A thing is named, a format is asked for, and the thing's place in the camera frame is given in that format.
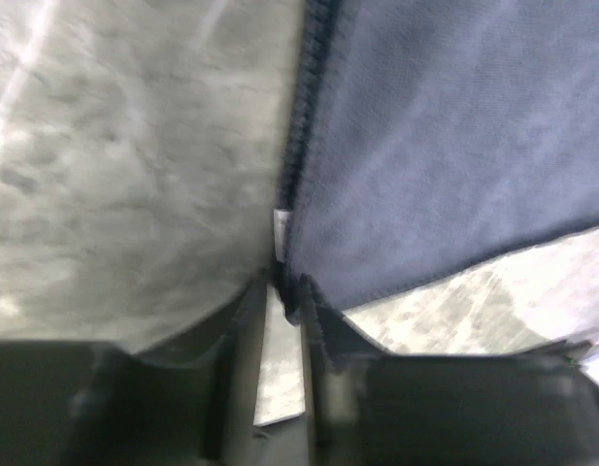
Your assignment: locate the grey towel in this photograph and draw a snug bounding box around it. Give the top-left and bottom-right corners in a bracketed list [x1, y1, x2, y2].
[275, 1, 599, 322]

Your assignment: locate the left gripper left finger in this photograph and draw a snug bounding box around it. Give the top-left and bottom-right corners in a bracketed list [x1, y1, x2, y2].
[137, 272, 267, 465]

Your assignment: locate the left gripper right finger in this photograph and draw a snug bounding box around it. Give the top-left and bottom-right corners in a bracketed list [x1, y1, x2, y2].
[298, 276, 391, 447]

